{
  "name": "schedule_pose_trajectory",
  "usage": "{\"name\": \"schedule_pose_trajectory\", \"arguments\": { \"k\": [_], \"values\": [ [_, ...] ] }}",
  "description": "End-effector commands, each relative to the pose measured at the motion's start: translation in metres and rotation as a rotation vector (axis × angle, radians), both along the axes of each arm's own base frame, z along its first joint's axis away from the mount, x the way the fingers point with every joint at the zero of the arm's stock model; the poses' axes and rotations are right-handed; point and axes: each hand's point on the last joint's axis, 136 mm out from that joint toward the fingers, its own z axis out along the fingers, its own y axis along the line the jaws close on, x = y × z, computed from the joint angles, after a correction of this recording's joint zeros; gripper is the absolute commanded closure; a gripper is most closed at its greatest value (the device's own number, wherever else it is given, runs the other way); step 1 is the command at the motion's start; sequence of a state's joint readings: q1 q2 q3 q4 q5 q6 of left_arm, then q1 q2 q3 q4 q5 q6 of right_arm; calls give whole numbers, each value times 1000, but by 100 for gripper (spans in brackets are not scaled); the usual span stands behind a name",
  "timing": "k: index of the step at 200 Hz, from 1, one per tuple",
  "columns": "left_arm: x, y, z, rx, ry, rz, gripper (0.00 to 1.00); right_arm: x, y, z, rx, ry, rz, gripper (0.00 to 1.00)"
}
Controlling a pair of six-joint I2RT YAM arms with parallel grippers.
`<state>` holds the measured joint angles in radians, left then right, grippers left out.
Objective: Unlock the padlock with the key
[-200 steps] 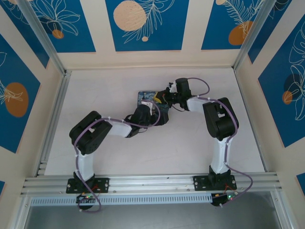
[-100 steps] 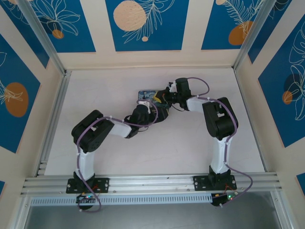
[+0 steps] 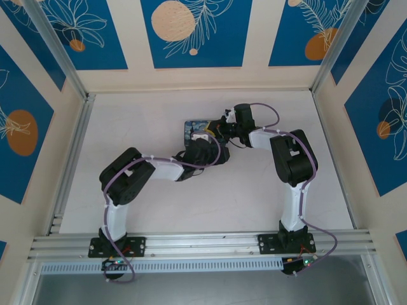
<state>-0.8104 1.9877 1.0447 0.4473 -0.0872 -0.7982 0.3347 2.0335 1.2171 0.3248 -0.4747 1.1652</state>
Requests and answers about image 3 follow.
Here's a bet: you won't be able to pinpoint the starry night tin box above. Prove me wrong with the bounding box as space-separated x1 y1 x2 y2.
183 119 211 144

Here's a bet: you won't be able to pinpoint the blue panel large peach circle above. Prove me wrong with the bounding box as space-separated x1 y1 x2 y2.
140 0 254 69

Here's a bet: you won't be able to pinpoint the blue panel orange circle feather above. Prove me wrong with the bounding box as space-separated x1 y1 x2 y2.
268 0 354 68

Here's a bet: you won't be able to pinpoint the blue panel monstera leaf outline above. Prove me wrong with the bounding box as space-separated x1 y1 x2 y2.
343 29 407 198

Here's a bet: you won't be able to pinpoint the grey metal sheet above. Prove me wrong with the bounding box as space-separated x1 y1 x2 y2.
31 254 392 305

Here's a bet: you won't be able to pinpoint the blue panel white flower outline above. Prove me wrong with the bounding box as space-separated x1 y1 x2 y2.
31 0 129 72

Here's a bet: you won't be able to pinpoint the blue panel orange circle flower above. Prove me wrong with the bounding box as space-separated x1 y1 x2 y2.
0 44 55 205

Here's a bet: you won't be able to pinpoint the blue panel plain leaf lines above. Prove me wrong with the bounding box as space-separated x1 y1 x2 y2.
0 0 67 93

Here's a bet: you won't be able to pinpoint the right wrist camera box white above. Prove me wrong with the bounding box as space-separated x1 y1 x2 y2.
223 107 238 124

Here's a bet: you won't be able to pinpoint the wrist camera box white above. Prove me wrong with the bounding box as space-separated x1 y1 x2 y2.
190 132 211 144
223 107 238 124

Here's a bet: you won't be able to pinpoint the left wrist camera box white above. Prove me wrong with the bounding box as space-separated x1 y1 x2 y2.
190 132 211 144

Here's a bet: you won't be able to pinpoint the long aluminium base rail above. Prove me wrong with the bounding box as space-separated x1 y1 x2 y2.
26 229 378 261

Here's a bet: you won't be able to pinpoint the aluminium side rail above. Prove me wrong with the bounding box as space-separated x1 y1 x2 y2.
46 94 97 236
310 91 359 230

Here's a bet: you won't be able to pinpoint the grey slotted cable duct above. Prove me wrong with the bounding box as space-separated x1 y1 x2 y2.
39 257 284 275

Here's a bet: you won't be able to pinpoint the aluminium frame post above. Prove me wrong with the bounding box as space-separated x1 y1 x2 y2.
22 0 97 102
310 0 366 95

